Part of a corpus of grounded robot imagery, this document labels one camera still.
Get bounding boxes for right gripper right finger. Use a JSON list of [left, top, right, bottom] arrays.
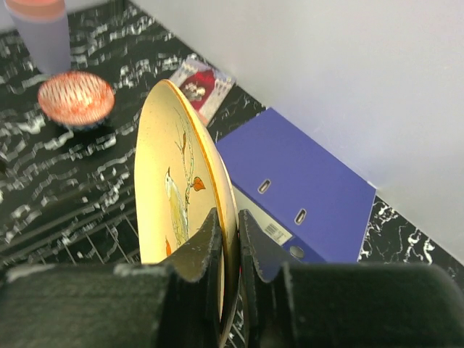
[[239, 210, 463, 347]]

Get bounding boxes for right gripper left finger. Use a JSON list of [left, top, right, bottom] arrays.
[[1, 210, 222, 347]]

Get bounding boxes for cream floral plate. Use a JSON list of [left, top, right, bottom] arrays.
[[134, 80, 240, 347]]

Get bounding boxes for blue white patterned bowl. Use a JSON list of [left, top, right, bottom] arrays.
[[37, 70, 115, 131]]

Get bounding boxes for lavender plastic cup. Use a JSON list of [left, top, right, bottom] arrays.
[[9, 10, 71, 75]]

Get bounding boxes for red illustrated booklet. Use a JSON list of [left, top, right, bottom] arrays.
[[170, 57, 235, 126]]

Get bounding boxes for blue ring binder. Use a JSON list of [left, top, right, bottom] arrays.
[[216, 109, 376, 263]]

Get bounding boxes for black wire dish rack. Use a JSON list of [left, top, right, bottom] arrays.
[[0, 188, 247, 348]]

